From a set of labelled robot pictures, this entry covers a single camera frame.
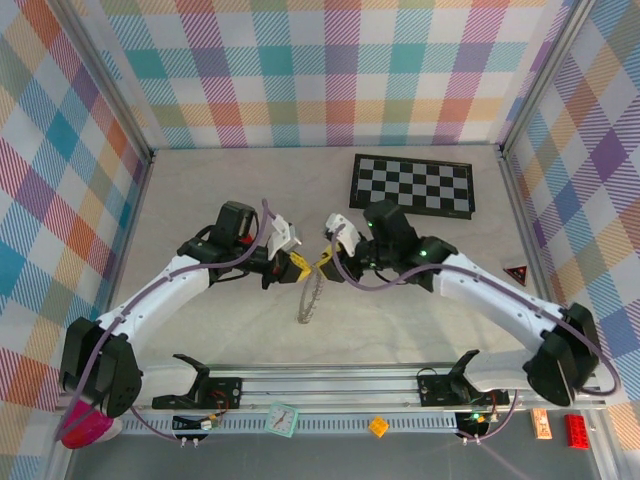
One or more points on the yellow toy brick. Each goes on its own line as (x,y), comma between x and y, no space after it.
(378,426)

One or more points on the teal square clock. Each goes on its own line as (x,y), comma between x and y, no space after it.
(282,420)

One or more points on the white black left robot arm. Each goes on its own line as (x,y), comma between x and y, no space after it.
(165,290)

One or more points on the silver keyring bunch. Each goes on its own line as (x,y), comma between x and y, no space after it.
(306,307)

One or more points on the aluminium floor frame bar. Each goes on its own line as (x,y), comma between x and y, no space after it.
(134,240)
(530,240)

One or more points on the red black triangle marker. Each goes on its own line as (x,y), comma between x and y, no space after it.
(516,273)

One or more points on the green lit circuit board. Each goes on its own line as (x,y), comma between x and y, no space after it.
(477,417)

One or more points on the red toy brick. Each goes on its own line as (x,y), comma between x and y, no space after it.
(577,431)

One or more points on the pink plastic bowl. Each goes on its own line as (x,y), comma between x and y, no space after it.
(87,430)

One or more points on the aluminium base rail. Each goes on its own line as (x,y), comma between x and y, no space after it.
(325,387)

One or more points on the black grey chessboard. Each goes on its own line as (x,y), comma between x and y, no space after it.
(415,185)

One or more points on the aluminium frame post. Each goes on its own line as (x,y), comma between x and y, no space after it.
(542,80)
(107,80)

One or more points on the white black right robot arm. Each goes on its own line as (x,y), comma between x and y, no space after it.
(500,295)

